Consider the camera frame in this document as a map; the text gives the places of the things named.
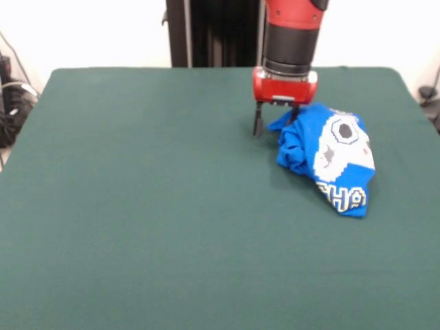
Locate blue printed shirt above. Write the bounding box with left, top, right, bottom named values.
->
left=266, top=102, right=377, bottom=220

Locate grey stand foot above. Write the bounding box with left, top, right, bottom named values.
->
left=417, top=65, right=440, bottom=135

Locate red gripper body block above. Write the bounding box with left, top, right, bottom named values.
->
left=252, top=67, right=319, bottom=106

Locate black cable bundle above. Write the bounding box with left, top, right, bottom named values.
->
left=0, top=30, right=39, bottom=149

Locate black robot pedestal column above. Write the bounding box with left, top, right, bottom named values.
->
left=161, top=0, right=267, bottom=69

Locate dark green table cloth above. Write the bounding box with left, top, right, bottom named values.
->
left=0, top=66, right=440, bottom=330

